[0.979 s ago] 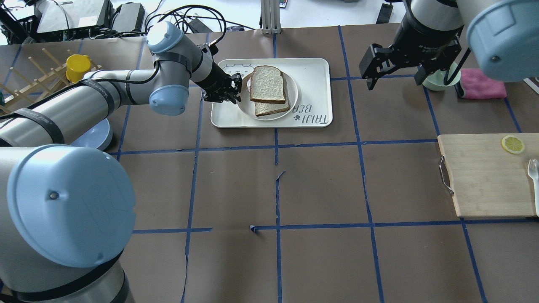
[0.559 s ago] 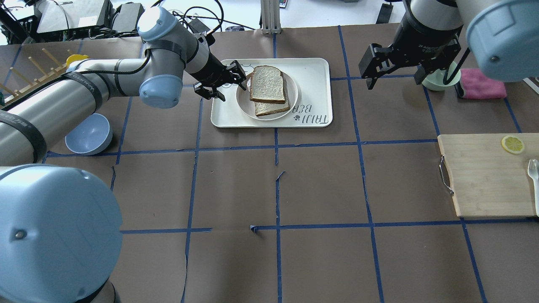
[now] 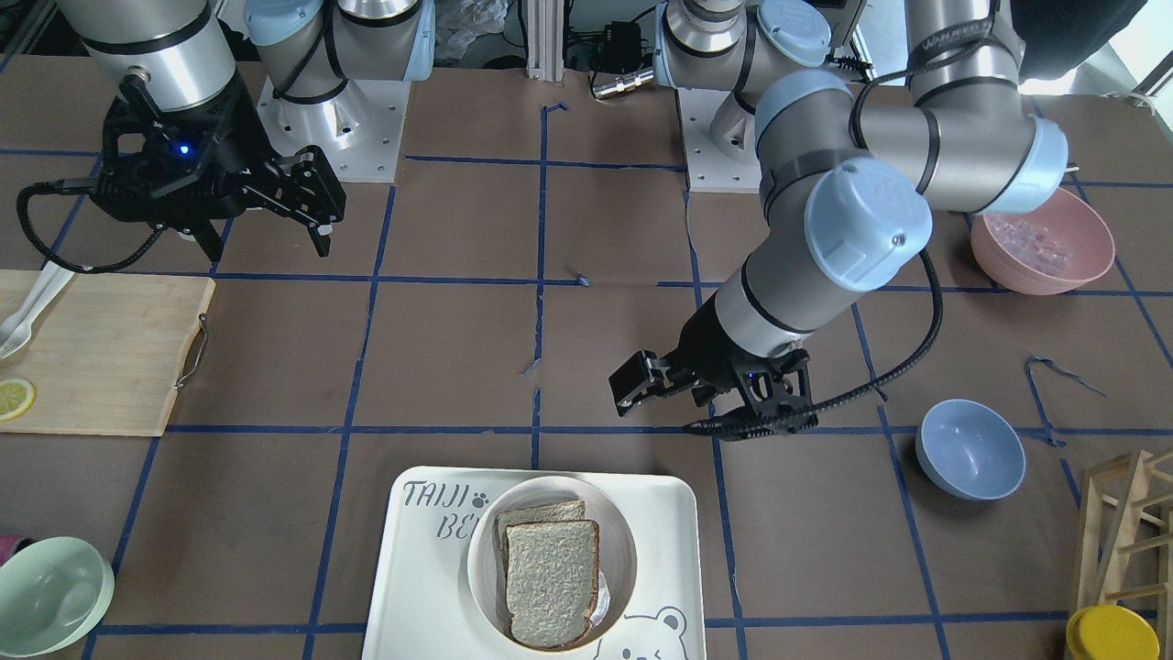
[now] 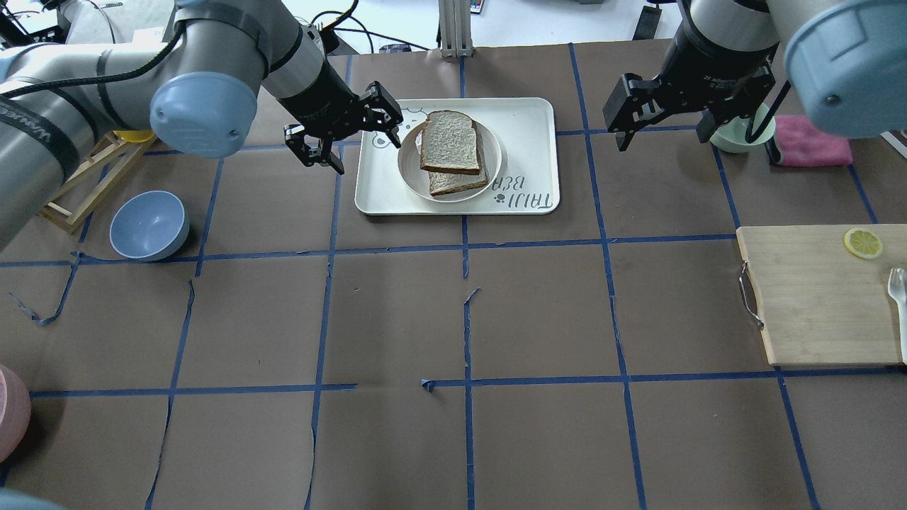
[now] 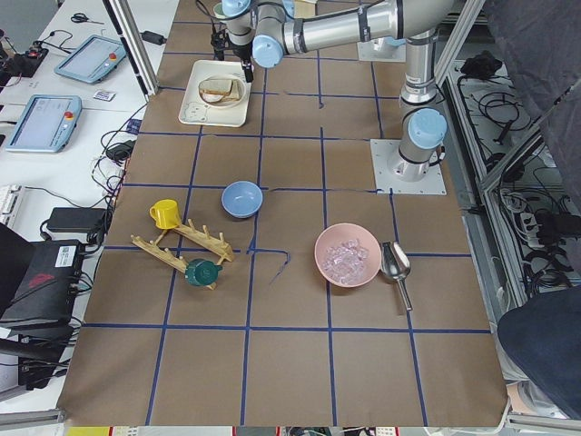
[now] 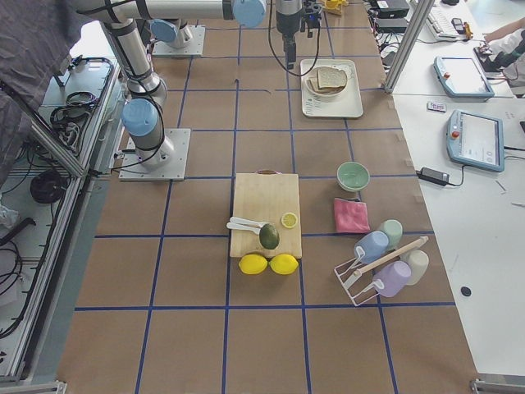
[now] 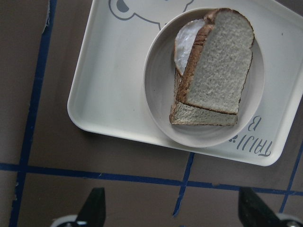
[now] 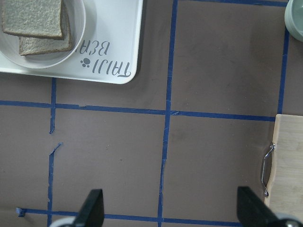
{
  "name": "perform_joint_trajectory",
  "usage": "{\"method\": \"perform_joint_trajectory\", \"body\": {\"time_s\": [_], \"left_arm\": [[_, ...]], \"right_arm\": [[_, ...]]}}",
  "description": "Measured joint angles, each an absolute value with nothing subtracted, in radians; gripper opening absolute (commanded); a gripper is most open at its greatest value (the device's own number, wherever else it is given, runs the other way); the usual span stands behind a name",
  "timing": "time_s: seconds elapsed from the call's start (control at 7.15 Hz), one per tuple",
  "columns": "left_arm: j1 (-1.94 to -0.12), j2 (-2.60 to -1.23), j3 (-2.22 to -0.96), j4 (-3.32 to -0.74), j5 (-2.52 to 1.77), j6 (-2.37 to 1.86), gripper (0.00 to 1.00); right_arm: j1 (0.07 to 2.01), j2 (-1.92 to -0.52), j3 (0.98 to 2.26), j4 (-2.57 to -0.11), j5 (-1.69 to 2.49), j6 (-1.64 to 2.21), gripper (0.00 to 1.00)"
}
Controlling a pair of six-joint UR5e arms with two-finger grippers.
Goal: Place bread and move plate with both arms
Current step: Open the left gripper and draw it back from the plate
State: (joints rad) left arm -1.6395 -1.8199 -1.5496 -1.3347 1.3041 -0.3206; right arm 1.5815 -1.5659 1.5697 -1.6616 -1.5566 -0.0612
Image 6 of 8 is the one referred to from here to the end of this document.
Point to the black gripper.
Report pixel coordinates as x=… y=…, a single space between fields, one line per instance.
x=287 y=21

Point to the bread slice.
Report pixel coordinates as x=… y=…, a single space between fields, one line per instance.
x=329 y=77
x=315 y=87

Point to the white round plate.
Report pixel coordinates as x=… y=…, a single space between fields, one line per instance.
x=331 y=92

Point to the yellow mug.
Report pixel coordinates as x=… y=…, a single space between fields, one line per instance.
x=335 y=6

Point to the white rectangular tray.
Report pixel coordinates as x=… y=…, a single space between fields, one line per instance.
x=347 y=103

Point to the green bowl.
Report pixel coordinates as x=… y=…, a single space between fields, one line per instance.
x=352 y=176

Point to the white keyboard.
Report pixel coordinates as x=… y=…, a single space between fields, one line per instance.
x=440 y=27

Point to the wooden cutting board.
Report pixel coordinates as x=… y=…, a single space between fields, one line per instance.
x=265 y=198

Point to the small card packet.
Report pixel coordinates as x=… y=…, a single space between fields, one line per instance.
x=436 y=107

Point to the far teach pendant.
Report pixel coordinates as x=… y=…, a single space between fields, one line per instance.
x=461 y=78

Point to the teach pendant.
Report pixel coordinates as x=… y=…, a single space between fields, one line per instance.
x=475 y=140
x=461 y=78

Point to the half lemon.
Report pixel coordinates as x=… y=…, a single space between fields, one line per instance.
x=289 y=220

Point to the pink cloth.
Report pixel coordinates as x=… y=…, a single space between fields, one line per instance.
x=351 y=216

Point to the white plastic knife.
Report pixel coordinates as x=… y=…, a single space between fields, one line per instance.
x=236 y=223

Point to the green avocado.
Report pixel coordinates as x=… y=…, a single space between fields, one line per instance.
x=269 y=237

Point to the black power adapter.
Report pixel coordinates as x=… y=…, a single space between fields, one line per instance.
x=433 y=176

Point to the near teach pendant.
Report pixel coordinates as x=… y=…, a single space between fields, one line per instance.
x=475 y=140

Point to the green cup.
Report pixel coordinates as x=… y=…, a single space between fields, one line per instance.
x=394 y=232

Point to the blue cup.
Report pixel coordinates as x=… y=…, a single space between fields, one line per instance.
x=371 y=247

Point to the right yellow lemon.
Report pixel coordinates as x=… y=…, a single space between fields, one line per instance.
x=284 y=264

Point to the yellow lemon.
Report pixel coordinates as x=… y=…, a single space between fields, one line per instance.
x=284 y=264
x=253 y=264

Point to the left yellow lemon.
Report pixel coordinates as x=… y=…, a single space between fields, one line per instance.
x=253 y=264

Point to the beige cup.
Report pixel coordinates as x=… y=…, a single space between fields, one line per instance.
x=418 y=262

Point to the purple cup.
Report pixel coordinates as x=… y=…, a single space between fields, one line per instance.
x=392 y=278

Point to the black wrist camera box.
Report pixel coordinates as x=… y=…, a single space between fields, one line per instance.
x=310 y=17

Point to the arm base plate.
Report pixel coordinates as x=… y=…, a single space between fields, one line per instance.
x=195 y=48
x=168 y=163

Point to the aluminium frame post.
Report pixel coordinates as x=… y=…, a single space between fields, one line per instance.
x=415 y=26

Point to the white wire cup rack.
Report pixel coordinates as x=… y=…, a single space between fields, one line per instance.
x=356 y=278

